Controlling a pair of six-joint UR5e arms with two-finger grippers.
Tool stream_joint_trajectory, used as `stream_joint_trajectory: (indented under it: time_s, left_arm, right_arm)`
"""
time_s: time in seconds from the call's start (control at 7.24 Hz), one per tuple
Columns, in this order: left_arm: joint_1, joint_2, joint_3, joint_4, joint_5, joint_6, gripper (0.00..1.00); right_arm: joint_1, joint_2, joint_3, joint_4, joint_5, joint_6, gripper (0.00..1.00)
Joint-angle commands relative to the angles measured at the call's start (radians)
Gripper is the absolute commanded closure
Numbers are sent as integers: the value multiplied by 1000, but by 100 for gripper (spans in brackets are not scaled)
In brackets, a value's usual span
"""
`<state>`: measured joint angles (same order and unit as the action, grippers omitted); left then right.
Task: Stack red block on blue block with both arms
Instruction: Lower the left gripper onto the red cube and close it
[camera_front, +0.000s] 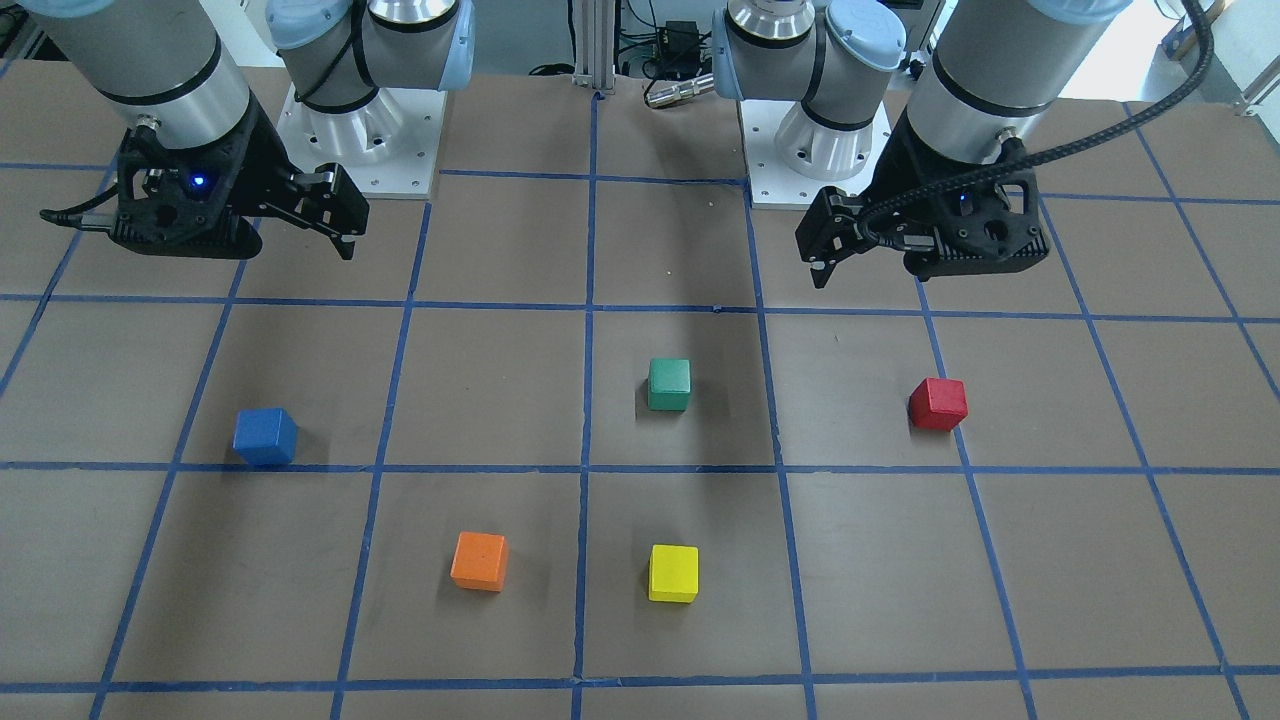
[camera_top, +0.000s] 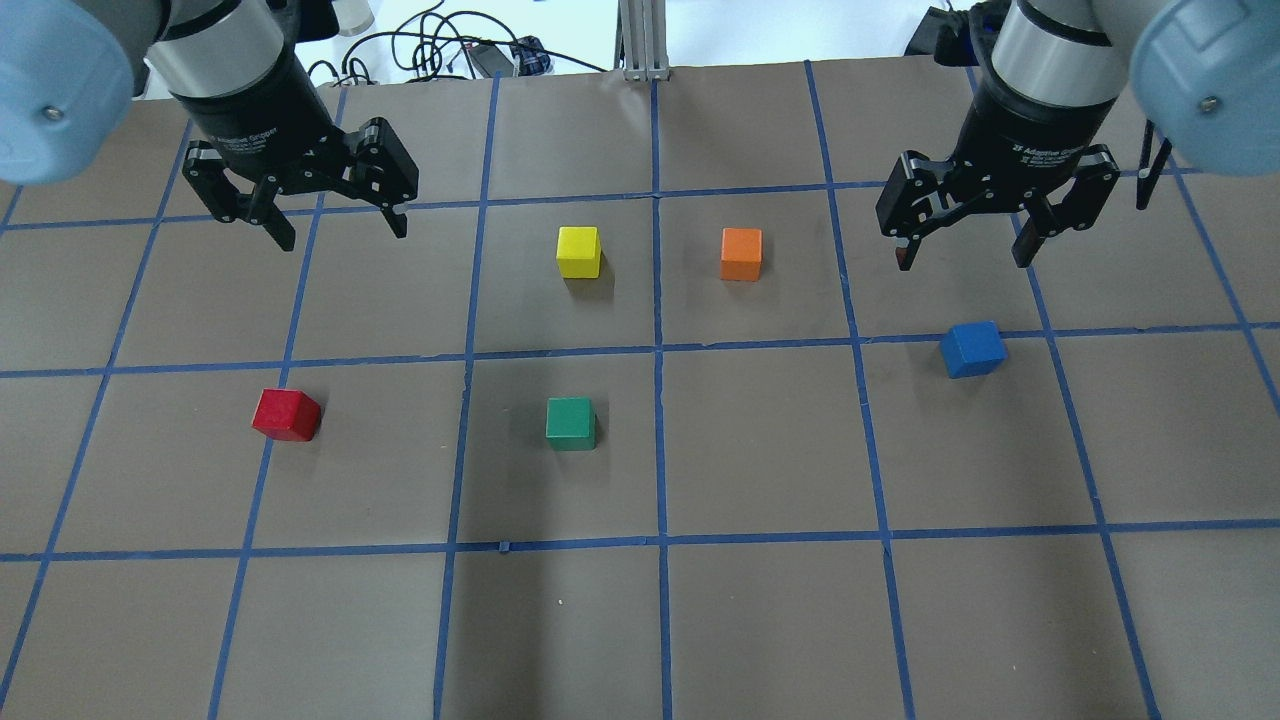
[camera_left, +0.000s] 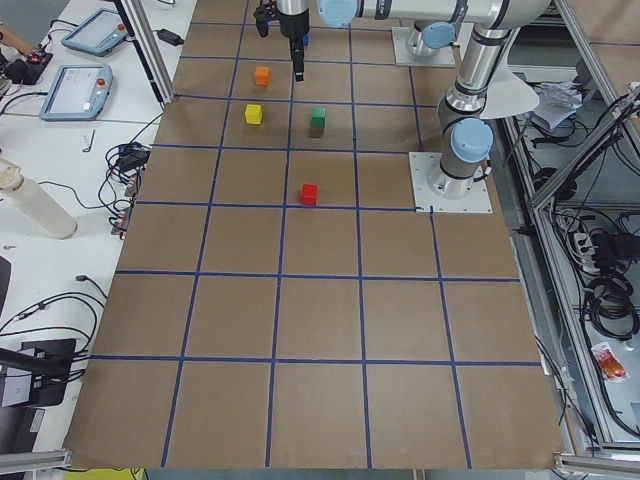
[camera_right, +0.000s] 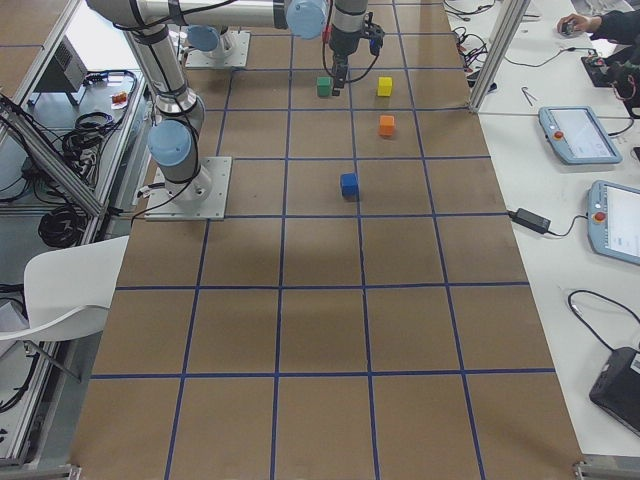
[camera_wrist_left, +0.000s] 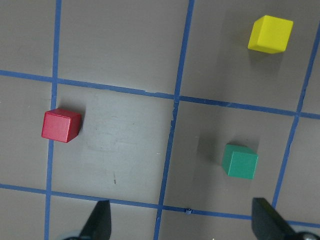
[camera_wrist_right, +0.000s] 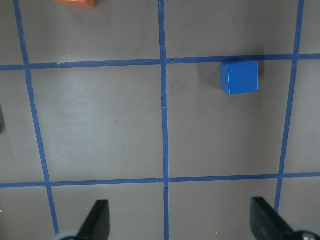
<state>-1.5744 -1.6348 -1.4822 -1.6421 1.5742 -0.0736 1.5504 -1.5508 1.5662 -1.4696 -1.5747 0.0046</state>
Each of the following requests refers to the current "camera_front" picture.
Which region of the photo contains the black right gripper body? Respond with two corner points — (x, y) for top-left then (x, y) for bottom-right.
(40, 100), (337, 260)

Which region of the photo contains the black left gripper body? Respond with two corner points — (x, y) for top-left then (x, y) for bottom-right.
(861, 113), (1050, 281)

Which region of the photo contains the red wooden block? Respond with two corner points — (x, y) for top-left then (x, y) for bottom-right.
(908, 377), (969, 432)

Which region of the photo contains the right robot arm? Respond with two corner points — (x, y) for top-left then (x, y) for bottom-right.
(24, 1), (475, 260)

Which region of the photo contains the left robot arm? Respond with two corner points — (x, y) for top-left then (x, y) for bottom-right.
(710, 1), (1126, 288)

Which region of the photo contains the green wooden block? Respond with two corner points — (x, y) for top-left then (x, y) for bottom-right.
(646, 357), (692, 413)

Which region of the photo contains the blue wooden block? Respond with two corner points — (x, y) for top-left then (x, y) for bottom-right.
(232, 407), (298, 466)

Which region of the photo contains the yellow wooden block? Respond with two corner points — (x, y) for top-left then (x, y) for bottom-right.
(646, 544), (700, 603)

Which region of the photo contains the orange wooden block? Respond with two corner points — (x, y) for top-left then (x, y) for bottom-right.
(449, 530), (509, 593)

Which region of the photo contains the silver cylindrical connector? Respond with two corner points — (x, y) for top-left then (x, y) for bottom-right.
(643, 73), (716, 110)

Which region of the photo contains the black electronics box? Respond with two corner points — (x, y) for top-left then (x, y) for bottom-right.
(655, 20), (701, 64)

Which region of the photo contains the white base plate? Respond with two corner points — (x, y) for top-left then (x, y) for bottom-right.
(739, 100), (891, 211)
(276, 88), (451, 200)

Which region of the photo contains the black braided cable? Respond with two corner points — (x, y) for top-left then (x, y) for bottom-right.
(868, 0), (1215, 241)

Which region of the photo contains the aluminium frame post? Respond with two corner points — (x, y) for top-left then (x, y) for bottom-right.
(570, 1), (618, 96)

